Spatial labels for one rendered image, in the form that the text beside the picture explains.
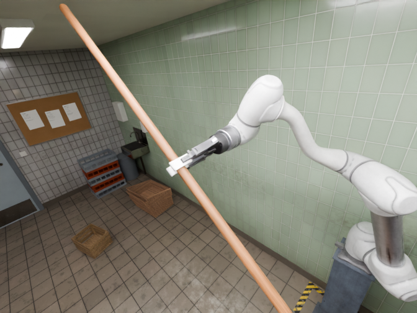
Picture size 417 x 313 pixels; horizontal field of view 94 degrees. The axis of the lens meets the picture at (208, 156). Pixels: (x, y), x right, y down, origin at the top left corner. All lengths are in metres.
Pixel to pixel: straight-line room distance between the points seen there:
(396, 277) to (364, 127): 0.82
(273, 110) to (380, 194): 0.49
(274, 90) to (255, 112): 0.09
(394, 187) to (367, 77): 0.78
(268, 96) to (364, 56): 0.93
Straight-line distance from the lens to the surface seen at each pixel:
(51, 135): 4.53
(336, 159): 1.00
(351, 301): 1.89
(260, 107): 0.68
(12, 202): 4.83
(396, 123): 1.57
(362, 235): 1.49
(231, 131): 0.72
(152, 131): 0.65
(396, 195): 0.93
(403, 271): 1.38
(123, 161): 4.41
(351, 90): 1.55
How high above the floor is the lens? 2.25
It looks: 27 degrees down
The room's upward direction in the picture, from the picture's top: 7 degrees counter-clockwise
